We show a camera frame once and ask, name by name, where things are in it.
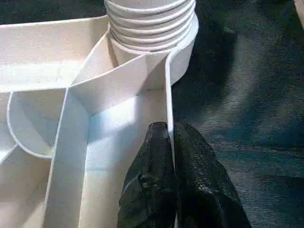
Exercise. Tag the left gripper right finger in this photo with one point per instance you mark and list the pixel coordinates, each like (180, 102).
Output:
(204, 185)

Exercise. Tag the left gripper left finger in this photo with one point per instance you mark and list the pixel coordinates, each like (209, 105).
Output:
(149, 180)

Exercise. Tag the white plastic table top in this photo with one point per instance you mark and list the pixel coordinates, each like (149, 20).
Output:
(71, 107)

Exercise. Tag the white plastic table leg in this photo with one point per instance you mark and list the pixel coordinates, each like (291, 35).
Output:
(149, 23)

